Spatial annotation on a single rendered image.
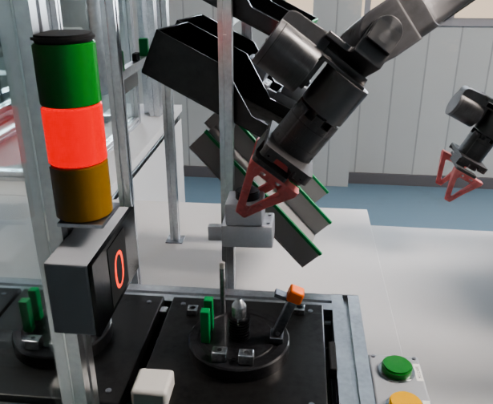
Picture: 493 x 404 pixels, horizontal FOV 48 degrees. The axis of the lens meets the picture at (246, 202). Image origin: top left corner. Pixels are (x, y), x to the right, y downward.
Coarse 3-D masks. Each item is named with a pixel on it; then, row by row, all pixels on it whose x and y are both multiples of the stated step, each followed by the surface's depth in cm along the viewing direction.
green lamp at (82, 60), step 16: (32, 48) 43; (48, 48) 42; (64, 48) 42; (80, 48) 43; (48, 64) 43; (64, 64) 43; (80, 64) 43; (96, 64) 45; (48, 80) 43; (64, 80) 43; (80, 80) 44; (96, 80) 45; (48, 96) 44; (64, 96) 44; (80, 96) 44; (96, 96) 45
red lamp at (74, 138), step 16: (48, 112) 44; (64, 112) 44; (80, 112) 45; (96, 112) 46; (48, 128) 45; (64, 128) 45; (80, 128) 45; (96, 128) 46; (48, 144) 46; (64, 144) 45; (80, 144) 45; (96, 144) 46; (48, 160) 47; (64, 160) 46; (80, 160) 46; (96, 160) 47
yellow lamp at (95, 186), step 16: (64, 176) 46; (80, 176) 46; (96, 176) 47; (64, 192) 47; (80, 192) 47; (96, 192) 48; (64, 208) 48; (80, 208) 48; (96, 208) 48; (112, 208) 50
